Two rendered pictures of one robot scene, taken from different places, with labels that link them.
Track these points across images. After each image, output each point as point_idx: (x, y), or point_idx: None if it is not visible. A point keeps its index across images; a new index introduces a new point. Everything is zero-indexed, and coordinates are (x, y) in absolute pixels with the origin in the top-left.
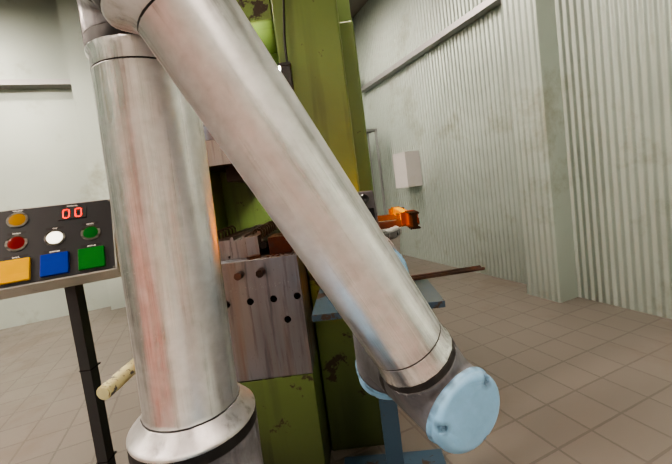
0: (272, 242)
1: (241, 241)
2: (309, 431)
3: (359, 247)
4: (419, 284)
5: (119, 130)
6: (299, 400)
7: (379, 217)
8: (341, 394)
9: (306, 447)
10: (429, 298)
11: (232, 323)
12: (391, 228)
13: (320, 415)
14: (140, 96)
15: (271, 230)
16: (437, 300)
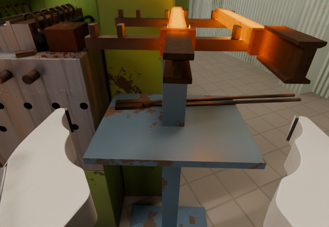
0: (50, 35)
1: (7, 29)
2: (102, 204)
3: None
4: (227, 114)
5: None
6: (92, 186)
7: (197, 21)
8: (134, 168)
9: (100, 212)
10: (244, 151)
11: (11, 124)
12: (323, 177)
13: (112, 192)
14: None
15: (64, 16)
16: (256, 159)
